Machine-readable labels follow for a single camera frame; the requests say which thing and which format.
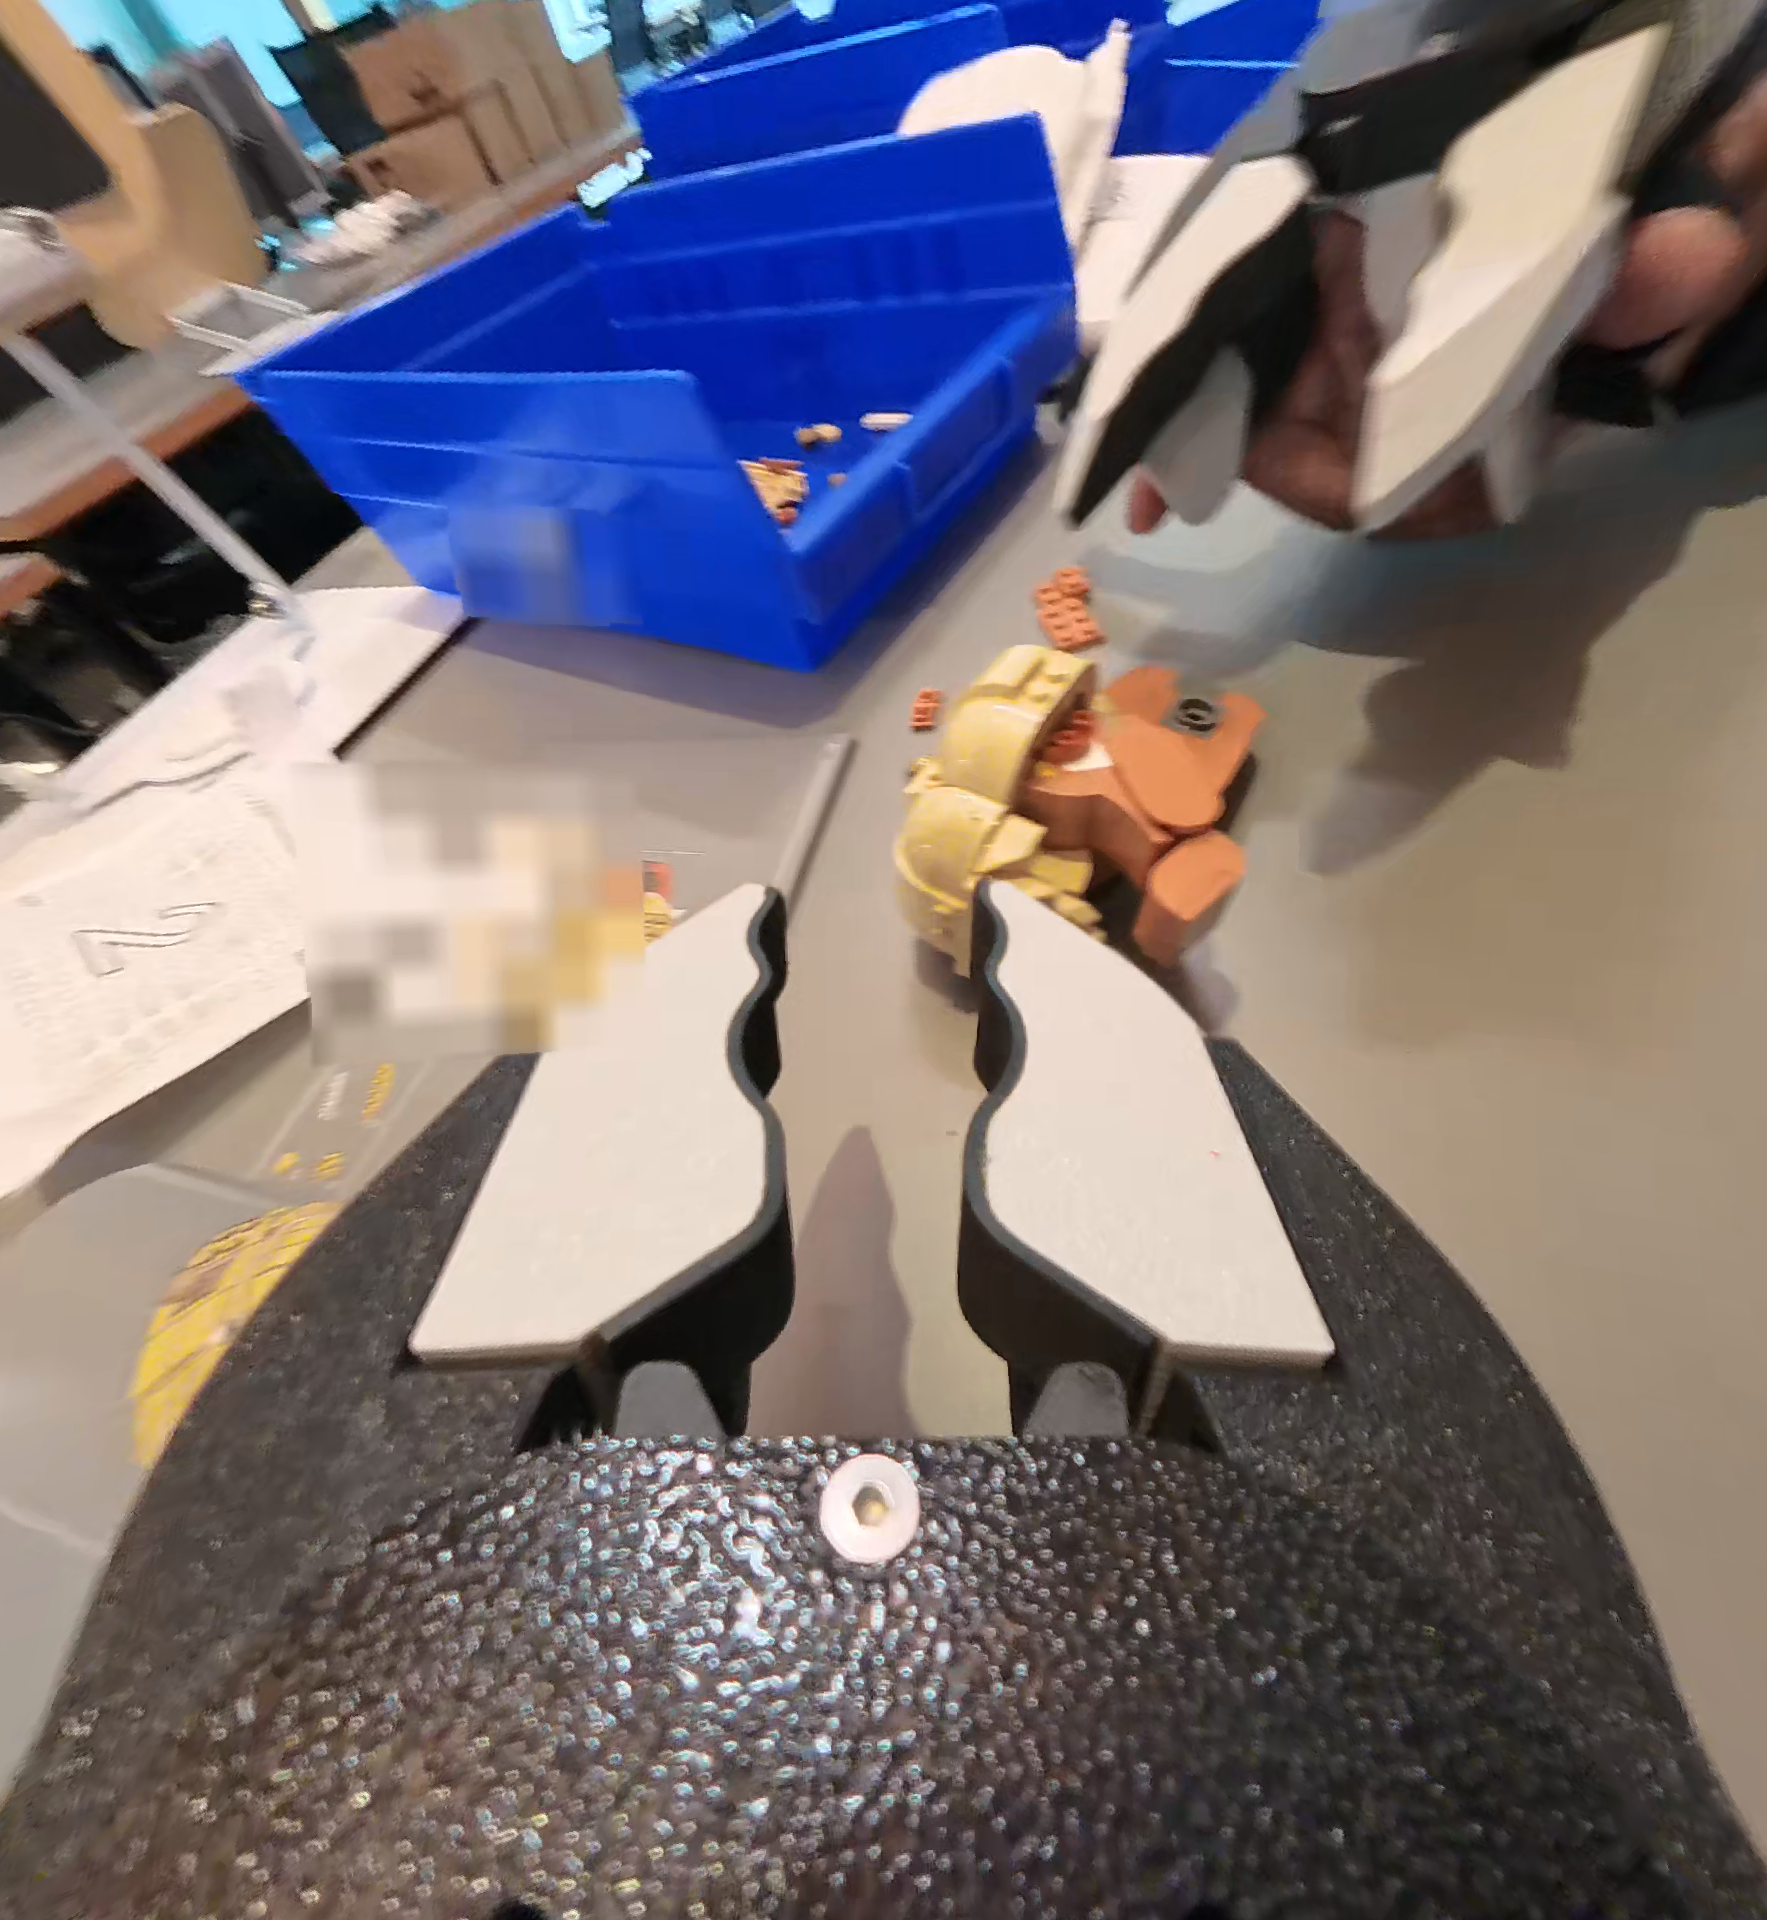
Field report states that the tan wooden chair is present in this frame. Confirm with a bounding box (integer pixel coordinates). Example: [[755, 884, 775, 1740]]
[[0, 0, 150, 222], [83, 96, 267, 346]]

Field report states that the grey instruction booklet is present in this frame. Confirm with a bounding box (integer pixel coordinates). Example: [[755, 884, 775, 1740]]
[[0, 739, 855, 1647]]

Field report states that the grey desk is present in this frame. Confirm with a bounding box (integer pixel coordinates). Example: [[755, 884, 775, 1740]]
[[0, 199, 1767, 1878]]

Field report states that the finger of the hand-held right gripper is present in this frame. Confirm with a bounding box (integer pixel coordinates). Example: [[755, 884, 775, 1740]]
[[1051, 159, 1322, 527], [1353, 25, 1672, 536]]

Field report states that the blue plastic bin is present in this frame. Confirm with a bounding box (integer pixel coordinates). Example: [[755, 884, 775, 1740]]
[[1117, 0, 1322, 149], [635, 0, 1016, 182], [248, 114, 1081, 671]]

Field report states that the tan and brown brick model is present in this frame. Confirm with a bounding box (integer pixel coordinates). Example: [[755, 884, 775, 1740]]
[[898, 644, 1274, 975]]

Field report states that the large orange brick plate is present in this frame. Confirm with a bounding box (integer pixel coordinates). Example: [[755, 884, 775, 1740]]
[[1030, 565, 1110, 644]]

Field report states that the pile of loose bricks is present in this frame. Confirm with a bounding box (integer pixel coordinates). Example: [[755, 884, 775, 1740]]
[[733, 417, 918, 527]]

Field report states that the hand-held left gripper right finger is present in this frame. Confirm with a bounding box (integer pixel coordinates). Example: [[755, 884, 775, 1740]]
[[951, 871, 1335, 1381]]

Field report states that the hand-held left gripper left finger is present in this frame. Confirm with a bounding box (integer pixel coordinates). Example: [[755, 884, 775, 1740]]
[[411, 884, 798, 1367]]

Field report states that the stack of cardboard boxes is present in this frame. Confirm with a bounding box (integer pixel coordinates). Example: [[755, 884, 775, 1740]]
[[342, 0, 635, 199]]

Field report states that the white numbered paper sheet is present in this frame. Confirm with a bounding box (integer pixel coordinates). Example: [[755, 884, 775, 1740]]
[[0, 770, 313, 1205]]

